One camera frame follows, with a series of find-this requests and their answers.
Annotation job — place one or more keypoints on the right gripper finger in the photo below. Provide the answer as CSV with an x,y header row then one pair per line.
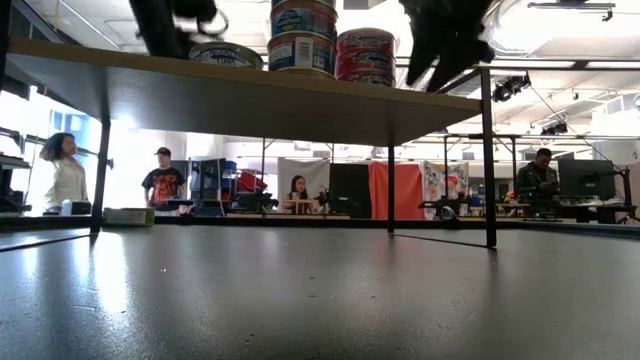
x,y
422,55
452,67

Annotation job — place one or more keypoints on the black background monitor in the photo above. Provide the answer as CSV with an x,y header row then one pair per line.
x,y
585,180

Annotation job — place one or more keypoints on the patterned cloth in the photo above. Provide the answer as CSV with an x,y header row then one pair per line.
x,y
435,182

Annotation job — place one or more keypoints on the overhead metal rail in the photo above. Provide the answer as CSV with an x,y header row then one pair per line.
x,y
550,64

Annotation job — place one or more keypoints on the red label seafood can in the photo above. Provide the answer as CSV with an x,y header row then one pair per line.
x,y
366,39
367,79
366,61

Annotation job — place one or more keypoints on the gold lid seafood can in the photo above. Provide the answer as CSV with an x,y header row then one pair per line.
x,y
129,216

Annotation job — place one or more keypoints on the wooden cutting board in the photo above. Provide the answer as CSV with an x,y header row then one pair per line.
x,y
250,100

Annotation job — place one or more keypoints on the black ceiling spotlight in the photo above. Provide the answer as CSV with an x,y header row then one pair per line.
x,y
552,129
509,87

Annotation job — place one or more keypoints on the black table mat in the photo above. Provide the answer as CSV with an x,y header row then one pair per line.
x,y
320,300

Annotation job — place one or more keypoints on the pale lid pull tab can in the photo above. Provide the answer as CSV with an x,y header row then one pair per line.
x,y
301,52

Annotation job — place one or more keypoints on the black panel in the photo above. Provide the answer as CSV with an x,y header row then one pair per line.
x,y
350,185

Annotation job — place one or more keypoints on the person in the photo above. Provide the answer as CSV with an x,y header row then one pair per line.
x,y
164,182
537,175
298,189
65,175

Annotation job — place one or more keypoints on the white curtain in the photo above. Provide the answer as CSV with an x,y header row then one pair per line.
x,y
315,172

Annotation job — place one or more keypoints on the gray desk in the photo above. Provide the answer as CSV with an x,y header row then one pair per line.
x,y
10,162

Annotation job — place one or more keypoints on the black background robot arm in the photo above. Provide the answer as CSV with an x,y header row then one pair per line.
x,y
335,200

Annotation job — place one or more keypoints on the orange cloth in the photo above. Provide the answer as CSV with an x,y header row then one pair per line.
x,y
405,192

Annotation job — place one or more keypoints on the silver lid seafood can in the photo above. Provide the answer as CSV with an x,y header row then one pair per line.
x,y
225,54
303,21

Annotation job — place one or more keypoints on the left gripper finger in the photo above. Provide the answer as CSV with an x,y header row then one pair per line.
x,y
160,30

